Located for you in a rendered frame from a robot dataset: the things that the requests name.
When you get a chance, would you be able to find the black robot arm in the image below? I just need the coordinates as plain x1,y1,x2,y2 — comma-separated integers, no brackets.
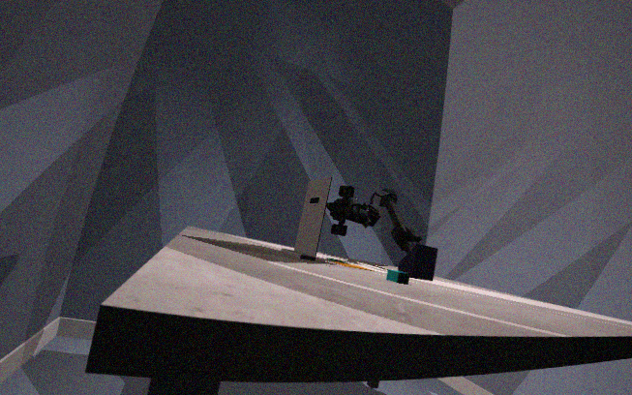
348,189,422,253

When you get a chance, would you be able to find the cyan block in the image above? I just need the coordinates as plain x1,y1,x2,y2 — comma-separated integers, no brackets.
386,269,410,284

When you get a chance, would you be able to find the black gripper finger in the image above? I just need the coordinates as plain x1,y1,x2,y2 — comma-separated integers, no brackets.
327,198,348,207
326,206,346,221

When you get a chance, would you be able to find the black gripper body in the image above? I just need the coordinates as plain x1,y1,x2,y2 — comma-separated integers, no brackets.
331,186,361,236

